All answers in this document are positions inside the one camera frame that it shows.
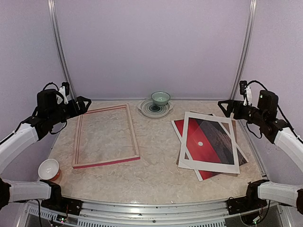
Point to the red and dark photo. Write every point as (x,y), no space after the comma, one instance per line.
(203,175)

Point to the right aluminium corner post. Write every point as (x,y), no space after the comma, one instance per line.
(245,47)

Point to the left aluminium corner post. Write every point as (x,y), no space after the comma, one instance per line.
(59,46)

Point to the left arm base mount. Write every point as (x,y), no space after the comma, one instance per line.
(62,204)

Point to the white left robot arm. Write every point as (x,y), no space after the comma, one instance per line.
(52,108)

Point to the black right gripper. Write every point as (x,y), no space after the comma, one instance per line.
(233,103)

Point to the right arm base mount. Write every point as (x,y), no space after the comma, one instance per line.
(249,202)

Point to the white bowl orange outside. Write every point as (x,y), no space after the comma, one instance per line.
(49,170)

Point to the wooden picture frame red edge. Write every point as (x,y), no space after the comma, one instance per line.
(136,156)

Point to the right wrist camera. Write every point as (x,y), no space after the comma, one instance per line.
(245,91)

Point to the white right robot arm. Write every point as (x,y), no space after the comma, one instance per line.
(279,133)

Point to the white photo mat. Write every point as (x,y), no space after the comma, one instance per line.
(184,151)

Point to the white plate green rings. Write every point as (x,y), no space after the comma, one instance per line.
(151,110)

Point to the green ceramic bowl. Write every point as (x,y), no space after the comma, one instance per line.
(160,98)

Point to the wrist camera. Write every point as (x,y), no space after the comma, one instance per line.
(245,91)
(63,92)

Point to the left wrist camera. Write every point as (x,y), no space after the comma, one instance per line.
(63,92)

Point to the aluminium corner post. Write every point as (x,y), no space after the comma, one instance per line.
(245,47)
(59,46)

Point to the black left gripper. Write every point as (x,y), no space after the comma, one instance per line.
(82,109)

